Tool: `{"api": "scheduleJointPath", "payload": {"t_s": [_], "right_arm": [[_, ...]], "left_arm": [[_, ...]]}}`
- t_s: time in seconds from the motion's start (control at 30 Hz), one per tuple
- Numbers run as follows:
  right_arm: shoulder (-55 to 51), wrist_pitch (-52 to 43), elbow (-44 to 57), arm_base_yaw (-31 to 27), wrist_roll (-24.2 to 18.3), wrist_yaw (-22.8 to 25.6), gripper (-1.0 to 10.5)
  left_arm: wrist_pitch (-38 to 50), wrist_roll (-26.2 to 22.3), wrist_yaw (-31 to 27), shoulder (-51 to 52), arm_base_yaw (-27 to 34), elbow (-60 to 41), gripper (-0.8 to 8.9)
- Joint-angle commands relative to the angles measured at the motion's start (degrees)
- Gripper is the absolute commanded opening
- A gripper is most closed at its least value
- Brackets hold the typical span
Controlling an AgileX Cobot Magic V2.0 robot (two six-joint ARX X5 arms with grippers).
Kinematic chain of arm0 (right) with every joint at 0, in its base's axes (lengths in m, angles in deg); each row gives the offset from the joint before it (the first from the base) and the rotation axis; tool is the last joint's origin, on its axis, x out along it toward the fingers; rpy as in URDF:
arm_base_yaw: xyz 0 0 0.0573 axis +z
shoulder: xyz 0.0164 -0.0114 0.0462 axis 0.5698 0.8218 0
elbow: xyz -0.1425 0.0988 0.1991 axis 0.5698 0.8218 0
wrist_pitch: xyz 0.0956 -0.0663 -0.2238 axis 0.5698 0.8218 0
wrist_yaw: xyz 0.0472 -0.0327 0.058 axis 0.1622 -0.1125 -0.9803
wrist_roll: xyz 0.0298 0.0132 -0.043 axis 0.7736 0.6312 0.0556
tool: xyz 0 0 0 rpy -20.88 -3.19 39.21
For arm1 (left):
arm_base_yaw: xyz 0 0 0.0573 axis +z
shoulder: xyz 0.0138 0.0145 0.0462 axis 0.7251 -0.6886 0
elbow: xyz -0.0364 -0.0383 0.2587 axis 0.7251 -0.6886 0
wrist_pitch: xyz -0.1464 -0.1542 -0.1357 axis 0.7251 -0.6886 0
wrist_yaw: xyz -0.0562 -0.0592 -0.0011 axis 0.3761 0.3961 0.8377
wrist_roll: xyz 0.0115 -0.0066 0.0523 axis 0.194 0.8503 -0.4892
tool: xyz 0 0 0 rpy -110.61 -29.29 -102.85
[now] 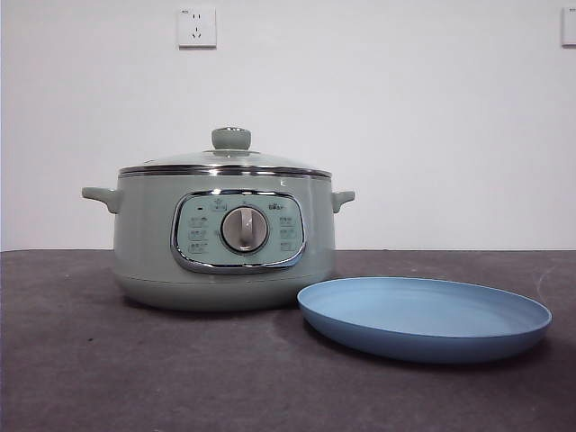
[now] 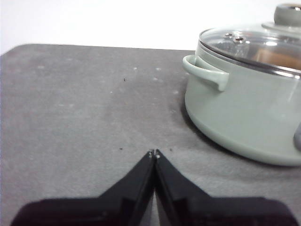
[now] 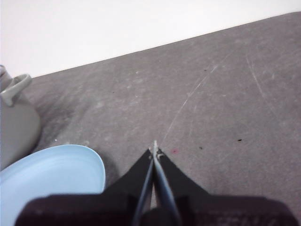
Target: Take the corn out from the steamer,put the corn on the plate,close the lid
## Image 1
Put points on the white wall plate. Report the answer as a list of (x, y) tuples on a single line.
[(569, 27)]

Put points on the glass lid with green knob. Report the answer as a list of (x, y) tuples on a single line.
[(231, 139)]

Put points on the white wall socket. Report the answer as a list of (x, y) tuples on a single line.
[(197, 27)]

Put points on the blue round plate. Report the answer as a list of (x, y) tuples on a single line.
[(418, 324)]

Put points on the pale green electric steamer pot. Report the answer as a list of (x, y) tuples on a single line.
[(144, 234)]

